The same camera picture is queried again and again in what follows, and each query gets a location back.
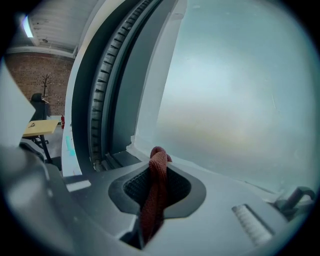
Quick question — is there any reddish-brown knitted cloth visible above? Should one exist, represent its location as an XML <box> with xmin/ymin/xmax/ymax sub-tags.
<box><xmin>139</xmin><ymin>146</ymin><xmax>173</xmax><ymax>246</ymax></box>

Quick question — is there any dark wooden coat rack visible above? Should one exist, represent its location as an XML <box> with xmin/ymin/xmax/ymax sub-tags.
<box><xmin>41</xmin><ymin>74</ymin><xmax>52</xmax><ymax>99</ymax></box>

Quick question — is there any frosted window glass pane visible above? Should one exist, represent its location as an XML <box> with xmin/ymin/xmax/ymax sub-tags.
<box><xmin>156</xmin><ymin>0</ymin><xmax>320</xmax><ymax>193</ymax></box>

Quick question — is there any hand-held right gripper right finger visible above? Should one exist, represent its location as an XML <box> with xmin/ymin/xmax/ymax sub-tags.
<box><xmin>147</xmin><ymin>161</ymin><xmax>297</xmax><ymax>256</ymax></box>

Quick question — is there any black curved handle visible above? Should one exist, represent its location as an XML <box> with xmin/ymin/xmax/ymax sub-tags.
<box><xmin>273</xmin><ymin>186</ymin><xmax>317</xmax><ymax>222</ymax></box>

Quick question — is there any teal tape strip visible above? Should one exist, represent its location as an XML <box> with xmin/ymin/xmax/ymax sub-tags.
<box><xmin>64</xmin><ymin>135</ymin><xmax>76</xmax><ymax>158</ymax></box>

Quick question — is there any yellow wooden table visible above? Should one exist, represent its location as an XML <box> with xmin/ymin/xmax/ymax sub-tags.
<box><xmin>21</xmin><ymin>119</ymin><xmax>60</xmax><ymax>165</ymax></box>

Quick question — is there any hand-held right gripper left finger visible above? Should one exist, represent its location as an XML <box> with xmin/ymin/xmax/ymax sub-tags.
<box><xmin>46</xmin><ymin>160</ymin><xmax>152</xmax><ymax>251</ymax></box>

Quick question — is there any fluorescent ceiling light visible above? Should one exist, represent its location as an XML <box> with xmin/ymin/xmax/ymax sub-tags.
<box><xmin>21</xmin><ymin>14</ymin><xmax>35</xmax><ymax>39</ymax></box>

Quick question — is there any black office chair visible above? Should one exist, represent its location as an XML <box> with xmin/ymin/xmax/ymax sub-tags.
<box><xmin>29</xmin><ymin>93</ymin><xmax>51</xmax><ymax>121</ymax></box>

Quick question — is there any grey and white window frame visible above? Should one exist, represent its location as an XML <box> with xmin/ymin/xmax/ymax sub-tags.
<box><xmin>61</xmin><ymin>0</ymin><xmax>280</xmax><ymax>195</ymax></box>

